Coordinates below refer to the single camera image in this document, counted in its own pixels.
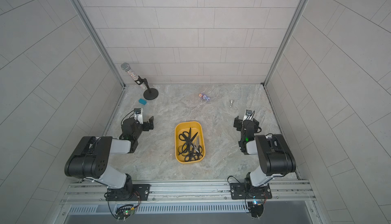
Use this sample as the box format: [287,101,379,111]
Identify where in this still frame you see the yellow plastic storage box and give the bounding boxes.
[175,121,206,164]

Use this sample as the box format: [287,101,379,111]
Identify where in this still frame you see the all black scissors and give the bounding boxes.
[178,128,198,153]

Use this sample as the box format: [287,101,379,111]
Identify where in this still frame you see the silver blade black scissors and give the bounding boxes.
[181,136,203,162]

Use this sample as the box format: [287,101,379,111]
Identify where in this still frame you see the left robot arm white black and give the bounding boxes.
[64,117,154,202]

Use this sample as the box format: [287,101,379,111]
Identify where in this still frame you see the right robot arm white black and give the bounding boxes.
[230,117,296,200]

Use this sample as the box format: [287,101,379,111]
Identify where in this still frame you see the teal eraser block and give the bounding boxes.
[138,99,147,105]

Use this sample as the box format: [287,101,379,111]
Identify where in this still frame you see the purple toy figure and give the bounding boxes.
[199,93,210,101]

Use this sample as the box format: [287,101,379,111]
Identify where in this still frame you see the glitter silver microphone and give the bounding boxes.
[121,63,147,89]

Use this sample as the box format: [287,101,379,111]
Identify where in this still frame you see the right circuit board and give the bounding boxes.
[246,201,264,218]

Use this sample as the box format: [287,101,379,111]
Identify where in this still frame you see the circuit board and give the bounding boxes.
[116,204,135,222]
[246,201,264,218]

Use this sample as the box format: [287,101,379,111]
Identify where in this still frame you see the left circuit board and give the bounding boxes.
[116,204,135,222]

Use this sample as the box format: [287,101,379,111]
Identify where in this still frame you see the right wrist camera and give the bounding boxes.
[243,109,255,121]

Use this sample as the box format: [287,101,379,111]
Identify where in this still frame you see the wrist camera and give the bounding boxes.
[243,109,255,121]
[133,108,144,124]

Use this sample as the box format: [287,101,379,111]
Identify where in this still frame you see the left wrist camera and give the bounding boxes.
[133,108,144,124]

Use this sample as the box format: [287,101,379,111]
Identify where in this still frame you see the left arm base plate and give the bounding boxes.
[104,184,151,202]

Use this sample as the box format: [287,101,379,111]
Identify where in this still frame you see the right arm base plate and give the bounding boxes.
[230,182,272,200]

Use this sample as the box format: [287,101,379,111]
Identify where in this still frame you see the aluminium frame rail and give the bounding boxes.
[60,179,316,205]

